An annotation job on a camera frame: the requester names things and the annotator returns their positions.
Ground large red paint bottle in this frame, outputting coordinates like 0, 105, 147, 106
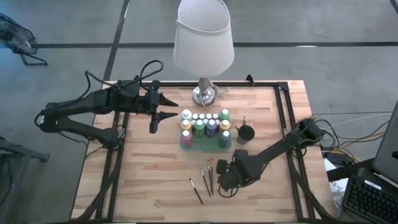
180, 129, 193, 148

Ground grey metal desk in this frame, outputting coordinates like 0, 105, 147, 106
0, 135, 51, 224

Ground black handle paintbrush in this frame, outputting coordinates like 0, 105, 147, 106
206, 160, 213, 188
200, 168, 212, 198

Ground large blue paint bottle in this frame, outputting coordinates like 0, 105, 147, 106
205, 119, 218, 138

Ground black keyboard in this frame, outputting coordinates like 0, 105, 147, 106
341, 167, 398, 224

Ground black power supply box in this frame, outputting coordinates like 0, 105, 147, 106
323, 150, 357, 166

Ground teal translucent plastic bin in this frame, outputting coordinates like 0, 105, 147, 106
179, 108, 233, 152

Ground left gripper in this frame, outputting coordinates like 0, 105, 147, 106
136, 80, 180, 134

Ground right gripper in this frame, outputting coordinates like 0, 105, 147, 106
216, 149, 262, 192

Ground clear lamp power cord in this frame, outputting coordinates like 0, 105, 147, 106
214, 85, 229, 100

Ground black camera cable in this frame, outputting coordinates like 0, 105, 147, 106
84, 59, 165, 94
217, 182, 242, 199

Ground large dark grey paint bottle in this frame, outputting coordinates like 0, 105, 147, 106
218, 129, 232, 149

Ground black floor fan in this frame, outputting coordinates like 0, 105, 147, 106
0, 11, 49, 67

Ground black paintbrush white bristles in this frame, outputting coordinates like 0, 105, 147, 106
188, 177, 205, 205

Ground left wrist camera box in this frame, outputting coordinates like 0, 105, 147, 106
138, 91, 156, 110

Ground grey monitor panel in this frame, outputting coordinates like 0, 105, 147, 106
372, 101, 398, 184

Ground dark green plastic cup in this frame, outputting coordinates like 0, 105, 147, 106
236, 124, 256, 145

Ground silver table lamp white shade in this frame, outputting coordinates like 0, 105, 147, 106
172, 0, 236, 108

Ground large light green paint bottle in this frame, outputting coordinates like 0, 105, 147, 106
218, 108, 231, 122

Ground paintbrush with orange bristles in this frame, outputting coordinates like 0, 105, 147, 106
210, 158, 215, 194

